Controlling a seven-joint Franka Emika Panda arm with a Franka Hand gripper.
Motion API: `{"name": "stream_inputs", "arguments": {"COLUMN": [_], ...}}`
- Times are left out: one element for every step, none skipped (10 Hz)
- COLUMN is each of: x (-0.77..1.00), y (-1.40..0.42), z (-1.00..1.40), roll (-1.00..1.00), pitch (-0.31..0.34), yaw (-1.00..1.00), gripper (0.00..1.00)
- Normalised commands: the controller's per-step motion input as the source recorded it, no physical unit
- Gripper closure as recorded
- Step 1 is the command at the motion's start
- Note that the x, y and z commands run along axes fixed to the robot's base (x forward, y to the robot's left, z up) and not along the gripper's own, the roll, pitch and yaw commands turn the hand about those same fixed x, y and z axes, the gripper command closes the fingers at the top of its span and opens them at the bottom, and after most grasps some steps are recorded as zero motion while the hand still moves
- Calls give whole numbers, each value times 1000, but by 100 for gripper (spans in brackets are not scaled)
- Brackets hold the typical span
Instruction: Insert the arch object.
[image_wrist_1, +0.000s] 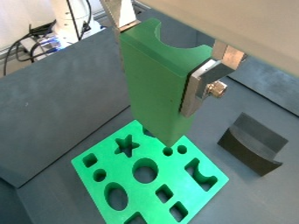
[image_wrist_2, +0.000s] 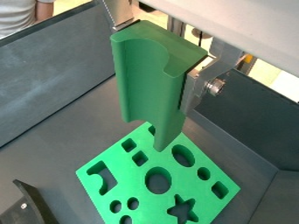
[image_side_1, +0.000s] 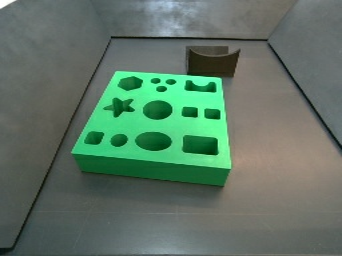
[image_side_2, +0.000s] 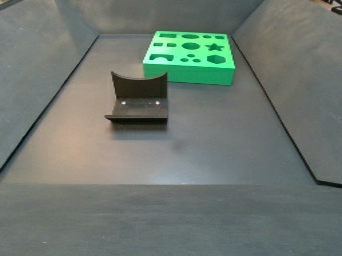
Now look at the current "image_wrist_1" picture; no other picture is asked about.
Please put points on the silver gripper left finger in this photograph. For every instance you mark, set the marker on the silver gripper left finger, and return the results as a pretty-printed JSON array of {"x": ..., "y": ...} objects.
[{"x": 121, "y": 16}]

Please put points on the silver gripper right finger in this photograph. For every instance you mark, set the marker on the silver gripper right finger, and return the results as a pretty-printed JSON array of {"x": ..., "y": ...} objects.
[{"x": 204, "y": 82}]

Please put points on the green arch block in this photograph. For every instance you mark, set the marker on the green arch block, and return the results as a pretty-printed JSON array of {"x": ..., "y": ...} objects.
[{"x": 156, "y": 72}]

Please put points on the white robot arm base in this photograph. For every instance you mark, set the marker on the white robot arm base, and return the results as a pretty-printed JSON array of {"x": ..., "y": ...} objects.
[{"x": 75, "y": 23}]

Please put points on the dark grey curved holder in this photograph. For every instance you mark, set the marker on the dark grey curved holder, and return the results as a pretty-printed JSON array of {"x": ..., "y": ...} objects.
[{"x": 254, "y": 144}]

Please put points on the green shape sorter board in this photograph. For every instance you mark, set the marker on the green shape sorter board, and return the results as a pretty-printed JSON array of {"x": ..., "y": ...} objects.
[{"x": 144, "y": 183}]

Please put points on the grey enclosure side panel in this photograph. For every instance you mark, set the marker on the grey enclosure side panel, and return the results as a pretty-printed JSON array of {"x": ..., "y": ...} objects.
[{"x": 55, "y": 102}]

